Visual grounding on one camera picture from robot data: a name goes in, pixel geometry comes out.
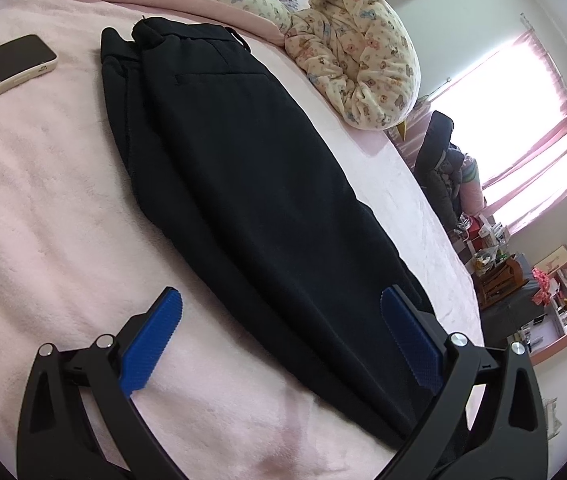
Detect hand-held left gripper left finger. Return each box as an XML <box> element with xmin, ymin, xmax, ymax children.
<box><xmin>16</xmin><ymin>286</ymin><xmax>184</xmax><ymax>480</ymax></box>

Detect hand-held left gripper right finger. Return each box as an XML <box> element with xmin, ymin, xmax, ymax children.
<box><xmin>380</xmin><ymin>285</ymin><xmax>550</xmax><ymax>480</ymax></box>

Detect black pants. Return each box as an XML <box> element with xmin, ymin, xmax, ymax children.
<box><xmin>99</xmin><ymin>15</ymin><xmax>469</xmax><ymax>453</ymax></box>

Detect dark desk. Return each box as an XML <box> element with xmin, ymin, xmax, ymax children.
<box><xmin>481</xmin><ymin>254</ymin><xmax>550</xmax><ymax>350</ymax></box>

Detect wooden box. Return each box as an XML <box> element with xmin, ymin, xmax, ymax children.
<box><xmin>478</xmin><ymin>257</ymin><xmax>529</xmax><ymax>309</ymax></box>

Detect pink fleece blanket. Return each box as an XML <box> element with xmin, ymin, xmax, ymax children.
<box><xmin>0</xmin><ymin>0</ymin><xmax>487</xmax><ymax>480</ymax></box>

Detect grey jacket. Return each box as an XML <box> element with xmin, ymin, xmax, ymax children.
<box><xmin>441</xmin><ymin>146</ymin><xmax>479</xmax><ymax>201</ymax></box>

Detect black chair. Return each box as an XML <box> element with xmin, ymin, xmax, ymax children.
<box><xmin>415</xmin><ymin>110</ymin><xmax>464</xmax><ymax>231</ymax></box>

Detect pink curtain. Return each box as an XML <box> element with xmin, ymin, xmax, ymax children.
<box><xmin>481</xmin><ymin>29</ymin><xmax>567</xmax><ymax>235</ymax></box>

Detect rolled bear print quilt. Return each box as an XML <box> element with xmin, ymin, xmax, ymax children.
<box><xmin>283</xmin><ymin>0</ymin><xmax>421</xmax><ymax>133</ymax></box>

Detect smartphone with white case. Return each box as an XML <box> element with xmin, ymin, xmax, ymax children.
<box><xmin>0</xmin><ymin>34</ymin><xmax>59</xmax><ymax>120</ymax></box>

